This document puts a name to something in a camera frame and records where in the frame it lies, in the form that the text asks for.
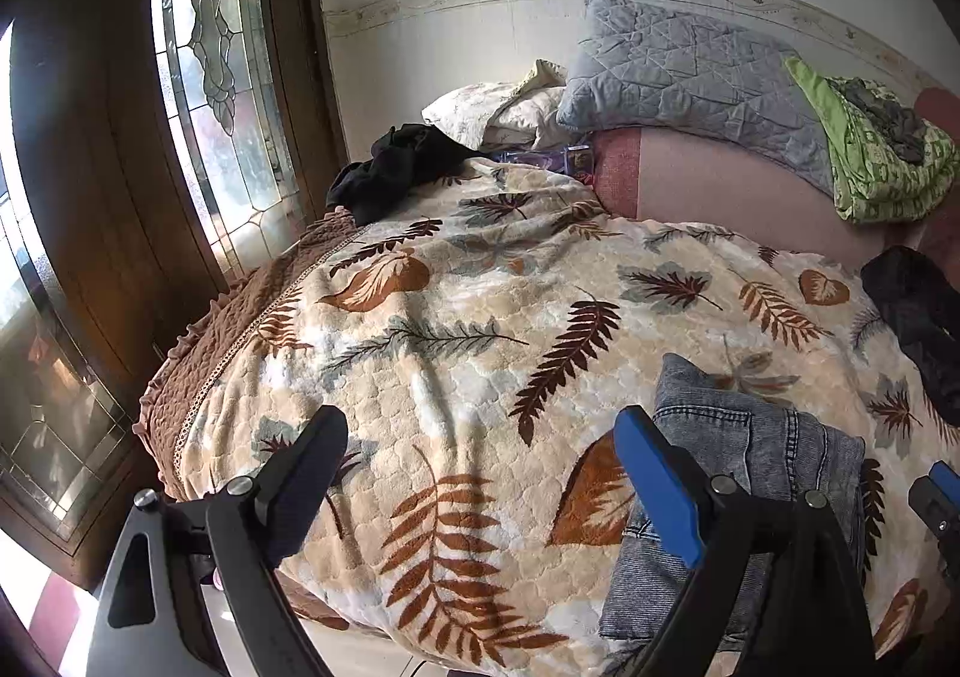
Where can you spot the wooden stained glass door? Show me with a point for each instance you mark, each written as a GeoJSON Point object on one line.
{"type": "Point", "coordinates": [97, 197]}

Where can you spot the brown quilted bedspread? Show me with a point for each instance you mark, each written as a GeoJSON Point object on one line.
{"type": "Point", "coordinates": [225, 332]}

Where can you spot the grey denim pants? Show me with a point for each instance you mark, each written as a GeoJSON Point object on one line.
{"type": "Point", "coordinates": [750, 437]}

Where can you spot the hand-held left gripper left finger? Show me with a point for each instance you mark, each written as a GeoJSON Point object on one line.
{"type": "Point", "coordinates": [300, 482]}

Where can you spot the dark grey cloth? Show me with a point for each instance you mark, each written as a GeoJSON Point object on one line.
{"type": "Point", "coordinates": [892, 114]}

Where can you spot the pink sofa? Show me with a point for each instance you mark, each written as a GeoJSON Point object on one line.
{"type": "Point", "coordinates": [712, 182]}

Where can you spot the green patterned cloth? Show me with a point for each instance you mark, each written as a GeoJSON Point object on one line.
{"type": "Point", "coordinates": [877, 182]}

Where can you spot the grey quilted pillow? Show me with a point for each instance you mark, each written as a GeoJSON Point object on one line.
{"type": "Point", "coordinates": [675, 69]}

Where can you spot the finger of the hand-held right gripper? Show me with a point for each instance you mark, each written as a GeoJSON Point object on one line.
{"type": "Point", "coordinates": [946, 486]}

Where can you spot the black garment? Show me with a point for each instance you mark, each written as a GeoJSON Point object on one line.
{"type": "Point", "coordinates": [915, 302]}
{"type": "Point", "coordinates": [390, 167]}

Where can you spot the white pillow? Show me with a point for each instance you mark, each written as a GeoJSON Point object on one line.
{"type": "Point", "coordinates": [480, 107]}

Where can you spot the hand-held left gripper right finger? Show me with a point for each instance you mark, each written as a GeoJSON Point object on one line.
{"type": "Point", "coordinates": [660, 489]}

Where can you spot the leaf print blanket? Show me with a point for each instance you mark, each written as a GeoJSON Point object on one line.
{"type": "Point", "coordinates": [465, 317]}

